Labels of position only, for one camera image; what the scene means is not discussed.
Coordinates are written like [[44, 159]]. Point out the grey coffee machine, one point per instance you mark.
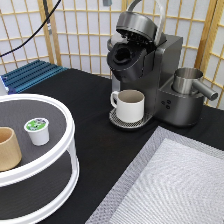
[[142, 57]]

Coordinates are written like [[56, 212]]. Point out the white coffee pod green lid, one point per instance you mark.
[[37, 129]]

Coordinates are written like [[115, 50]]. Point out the white ceramic mug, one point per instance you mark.
[[128, 104]]

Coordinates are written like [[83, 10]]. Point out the steel milk frother jug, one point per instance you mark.
[[188, 80]]

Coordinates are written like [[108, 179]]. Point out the wooden shoji screen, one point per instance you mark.
[[74, 34]]

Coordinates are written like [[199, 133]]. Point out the white two-tier round shelf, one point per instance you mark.
[[46, 175]]

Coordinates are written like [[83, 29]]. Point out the grey woven placemat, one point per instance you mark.
[[172, 180]]

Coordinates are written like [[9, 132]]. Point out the blue ribbed metal block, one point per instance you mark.
[[29, 75]]

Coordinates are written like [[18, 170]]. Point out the tan wooden cup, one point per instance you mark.
[[10, 153]]

